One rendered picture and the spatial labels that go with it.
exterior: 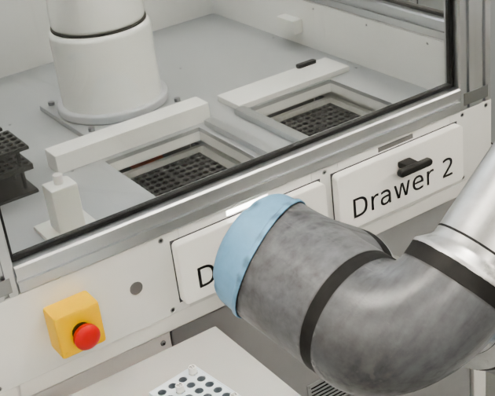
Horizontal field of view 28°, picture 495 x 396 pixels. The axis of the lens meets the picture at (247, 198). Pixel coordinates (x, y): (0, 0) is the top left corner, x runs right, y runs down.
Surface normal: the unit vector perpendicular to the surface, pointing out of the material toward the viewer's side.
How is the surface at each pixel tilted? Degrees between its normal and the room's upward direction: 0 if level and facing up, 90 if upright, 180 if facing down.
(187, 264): 90
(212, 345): 0
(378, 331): 62
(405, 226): 90
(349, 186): 90
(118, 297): 90
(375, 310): 41
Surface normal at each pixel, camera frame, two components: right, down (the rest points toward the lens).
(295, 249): -0.29, -0.65
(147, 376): -0.11, -0.88
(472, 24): 0.55, 0.33
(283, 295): -0.64, -0.16
